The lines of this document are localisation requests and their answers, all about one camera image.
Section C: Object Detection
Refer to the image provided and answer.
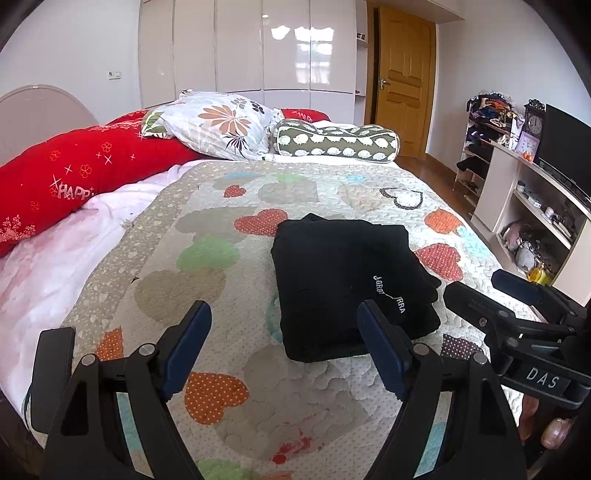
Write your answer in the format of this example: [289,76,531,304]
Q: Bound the black pants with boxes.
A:
[270,214,442,363]

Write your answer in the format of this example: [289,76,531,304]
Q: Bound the right hand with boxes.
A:
[518,395,573,450]

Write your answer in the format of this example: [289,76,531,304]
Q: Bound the white shelf unit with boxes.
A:
[471,143,590,304]

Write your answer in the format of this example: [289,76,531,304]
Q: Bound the black smartphone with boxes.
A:
[30,327,75,434]

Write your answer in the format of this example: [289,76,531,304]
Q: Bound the heart patterned quilt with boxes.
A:
[27,158,541,480]

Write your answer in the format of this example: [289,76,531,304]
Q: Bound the black television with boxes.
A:
[535,104,590,204]

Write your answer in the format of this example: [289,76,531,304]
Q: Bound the white pink bed sheet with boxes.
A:
[1,161,198,413]

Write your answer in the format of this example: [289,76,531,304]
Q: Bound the black table clock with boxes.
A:
[523,99,546,141]

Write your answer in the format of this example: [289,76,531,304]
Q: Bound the shoe rack with clothes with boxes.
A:
[454,91,519,209]

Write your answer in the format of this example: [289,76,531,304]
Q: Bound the red long pillow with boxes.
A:
[0,110,204,255]

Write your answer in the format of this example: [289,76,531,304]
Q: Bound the green white patterned bolster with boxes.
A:
[273,119,402,163]

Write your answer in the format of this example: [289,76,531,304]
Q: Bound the wooden door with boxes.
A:
[365,2,437,160]

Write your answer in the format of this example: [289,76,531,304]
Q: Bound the white wardrobe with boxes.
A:
[138,1,368,124]

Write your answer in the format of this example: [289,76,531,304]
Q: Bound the floral white pillow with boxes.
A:
[140,90,284,161]

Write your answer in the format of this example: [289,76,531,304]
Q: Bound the pink headboard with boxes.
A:
[0,85,98,165]

